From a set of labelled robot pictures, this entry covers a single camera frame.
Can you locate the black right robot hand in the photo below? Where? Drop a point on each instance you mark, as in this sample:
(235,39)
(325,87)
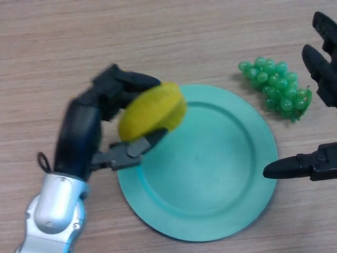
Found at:
(323,163)

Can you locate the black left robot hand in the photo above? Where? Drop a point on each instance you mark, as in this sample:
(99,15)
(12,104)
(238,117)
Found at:
(79,137)

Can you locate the green grape bunch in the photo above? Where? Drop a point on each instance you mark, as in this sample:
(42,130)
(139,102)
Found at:
(276,84)

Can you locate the yellow starfruit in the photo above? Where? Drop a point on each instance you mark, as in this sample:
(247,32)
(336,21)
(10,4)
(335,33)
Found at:
(152,110)

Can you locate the green round plate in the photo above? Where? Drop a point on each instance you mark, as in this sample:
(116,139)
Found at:
(205,171)

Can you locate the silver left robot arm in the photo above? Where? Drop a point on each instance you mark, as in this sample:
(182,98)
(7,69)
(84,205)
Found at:
(52,205)

